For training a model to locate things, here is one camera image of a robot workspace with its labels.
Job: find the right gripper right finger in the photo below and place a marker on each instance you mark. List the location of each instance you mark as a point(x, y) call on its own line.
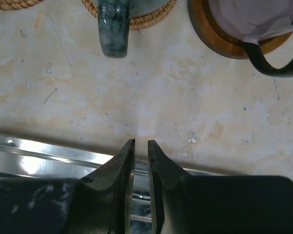
point(166, 196)

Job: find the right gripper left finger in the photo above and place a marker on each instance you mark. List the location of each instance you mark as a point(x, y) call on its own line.
point(101, 203)

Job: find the brown wooden coaster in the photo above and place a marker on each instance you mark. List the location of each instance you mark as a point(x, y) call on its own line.
point(217, 40)
point(17, 4)

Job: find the woven rattan coaster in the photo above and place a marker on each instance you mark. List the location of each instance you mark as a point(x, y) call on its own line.
point(138, 22)

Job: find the grey metal mug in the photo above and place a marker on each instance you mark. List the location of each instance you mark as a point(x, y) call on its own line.
point(113, 22)

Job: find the purple mug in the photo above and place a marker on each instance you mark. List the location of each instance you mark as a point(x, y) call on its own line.
point(251, 21)

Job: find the metal tray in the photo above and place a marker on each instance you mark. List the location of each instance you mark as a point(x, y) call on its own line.
point(34, 159)

